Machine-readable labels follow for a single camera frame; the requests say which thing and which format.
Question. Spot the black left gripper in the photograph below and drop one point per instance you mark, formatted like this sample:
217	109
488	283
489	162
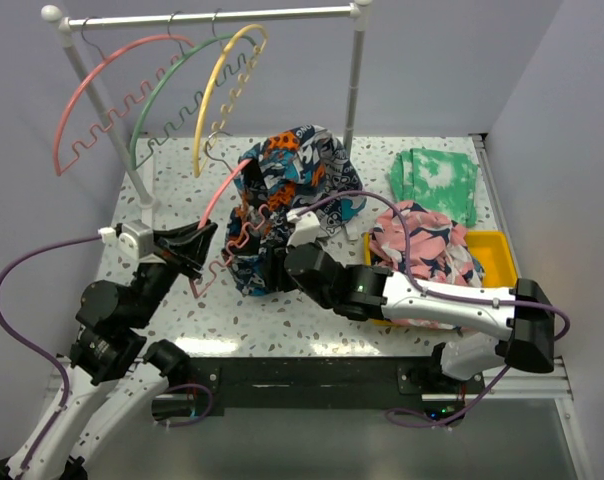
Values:
188	239

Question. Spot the blue orange patterned shorts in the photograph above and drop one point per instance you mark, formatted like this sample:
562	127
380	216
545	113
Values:
290	170

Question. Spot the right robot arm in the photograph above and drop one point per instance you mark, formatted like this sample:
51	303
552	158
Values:
511	326

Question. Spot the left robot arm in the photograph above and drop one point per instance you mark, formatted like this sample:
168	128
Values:
112	371

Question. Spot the pink floral shorts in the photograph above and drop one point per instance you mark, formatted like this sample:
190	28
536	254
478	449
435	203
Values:
431	244

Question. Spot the green hanger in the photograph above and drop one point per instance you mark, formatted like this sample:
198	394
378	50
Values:
197	93

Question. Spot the green tie-dye cloth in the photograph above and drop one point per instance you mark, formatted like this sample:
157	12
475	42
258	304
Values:
437	180

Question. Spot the yellow plastic bin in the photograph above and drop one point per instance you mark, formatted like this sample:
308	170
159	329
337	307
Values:
490	248

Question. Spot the white clothes rack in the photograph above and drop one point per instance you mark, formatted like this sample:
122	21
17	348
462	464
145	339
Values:
66	27

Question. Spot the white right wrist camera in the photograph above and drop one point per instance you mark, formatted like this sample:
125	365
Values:
306	227

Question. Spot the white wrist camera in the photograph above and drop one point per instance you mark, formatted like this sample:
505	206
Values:
306	227
136	240

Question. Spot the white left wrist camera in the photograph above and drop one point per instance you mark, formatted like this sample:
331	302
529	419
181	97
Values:
136	240

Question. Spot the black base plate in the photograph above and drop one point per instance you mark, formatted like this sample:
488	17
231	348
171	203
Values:
212	385

